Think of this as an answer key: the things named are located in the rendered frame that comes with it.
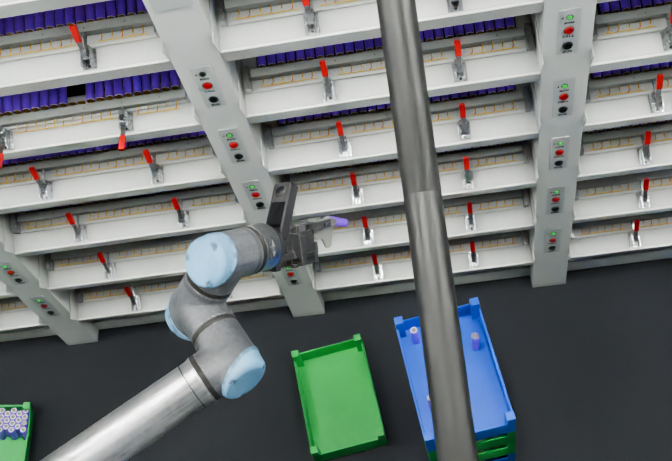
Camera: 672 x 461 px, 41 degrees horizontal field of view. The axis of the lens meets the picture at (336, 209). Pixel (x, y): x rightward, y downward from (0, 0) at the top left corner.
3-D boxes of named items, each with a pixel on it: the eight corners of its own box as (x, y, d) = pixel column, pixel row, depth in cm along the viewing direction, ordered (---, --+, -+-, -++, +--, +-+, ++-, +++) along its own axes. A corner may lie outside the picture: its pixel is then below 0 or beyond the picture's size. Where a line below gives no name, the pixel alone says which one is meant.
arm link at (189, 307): (180, 355, 163) (209, 307, 157) (152, 308, 168) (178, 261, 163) (221, 347, 170) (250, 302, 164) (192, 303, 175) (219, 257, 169)
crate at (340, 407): (388, 444, 243) (384, 434, 236) (315, 463, 243) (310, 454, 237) (364, 344, 259) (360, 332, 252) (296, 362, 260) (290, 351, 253)
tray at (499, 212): (533, 228, 235) (538, 218, 221) (304, 258, 241) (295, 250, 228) (521, 153, 239) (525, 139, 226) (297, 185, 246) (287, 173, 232)
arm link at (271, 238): (228, 226, 169) (267, 225, 163) (245, 222, 173) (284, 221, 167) (233, 273, 170) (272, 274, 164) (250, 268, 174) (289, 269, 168)
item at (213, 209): (252, 225, 226) (239, 214, 212) (22, 256, 232) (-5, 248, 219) (245, 147, 230) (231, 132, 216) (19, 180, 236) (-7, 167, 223)
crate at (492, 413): (516, 430, 199) (516, 418, 192) (427, 452, 200) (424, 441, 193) (478, 311, 215) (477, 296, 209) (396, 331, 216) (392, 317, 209)
